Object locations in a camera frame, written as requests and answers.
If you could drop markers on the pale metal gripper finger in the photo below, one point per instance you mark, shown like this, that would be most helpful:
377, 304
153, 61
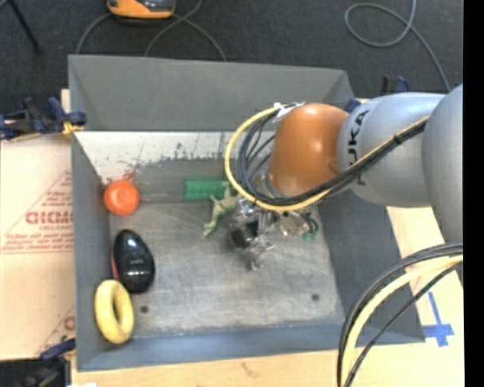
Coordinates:
252, 260
265, 246

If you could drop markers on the pale green toy animal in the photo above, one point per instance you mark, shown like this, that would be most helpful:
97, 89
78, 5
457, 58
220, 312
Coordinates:
219, 212

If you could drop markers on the grey metal bin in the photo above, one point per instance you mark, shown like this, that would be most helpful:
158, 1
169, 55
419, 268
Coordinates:
209, 280

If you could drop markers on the green flat block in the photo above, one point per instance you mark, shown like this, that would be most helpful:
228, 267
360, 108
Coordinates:
199, 190

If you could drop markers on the black computer mouse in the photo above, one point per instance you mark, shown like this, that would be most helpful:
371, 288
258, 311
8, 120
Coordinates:
134, 261

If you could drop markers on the orange ball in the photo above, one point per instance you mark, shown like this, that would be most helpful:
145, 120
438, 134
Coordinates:
121, 198

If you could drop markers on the brown cardboard board, red print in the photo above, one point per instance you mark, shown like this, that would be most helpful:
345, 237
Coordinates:
32, 264

